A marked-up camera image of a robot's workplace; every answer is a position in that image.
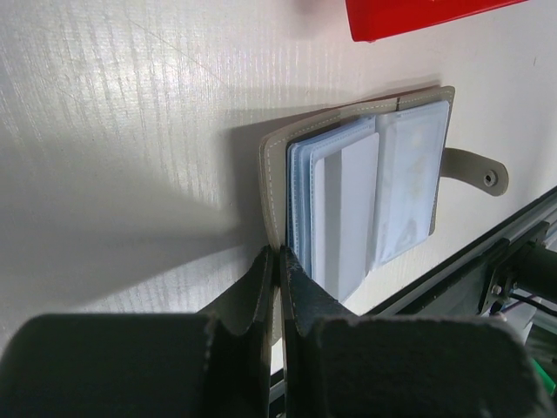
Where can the grey leather card holder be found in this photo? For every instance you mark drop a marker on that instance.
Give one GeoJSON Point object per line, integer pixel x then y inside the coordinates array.
{"type": "Point", "coordinates": [285, 167]}

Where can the red plastic card tray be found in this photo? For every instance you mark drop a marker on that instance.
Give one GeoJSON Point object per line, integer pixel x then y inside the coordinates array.
{"type": "Point", "coordinates": [372, 20]}

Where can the white credit card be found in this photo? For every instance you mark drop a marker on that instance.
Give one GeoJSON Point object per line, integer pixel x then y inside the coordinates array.
{"type": "Point", "coordinates": [343, 181]}
{"type": "Point", "coordinates": [411, 143]}

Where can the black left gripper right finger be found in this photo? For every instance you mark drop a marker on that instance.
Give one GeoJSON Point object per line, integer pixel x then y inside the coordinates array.
{"type": "Point", "coordinates": [338, 364]}

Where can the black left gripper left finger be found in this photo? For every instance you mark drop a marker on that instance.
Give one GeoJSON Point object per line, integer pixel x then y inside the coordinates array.
{"type": "Point", "coordinates": [213, 363]}

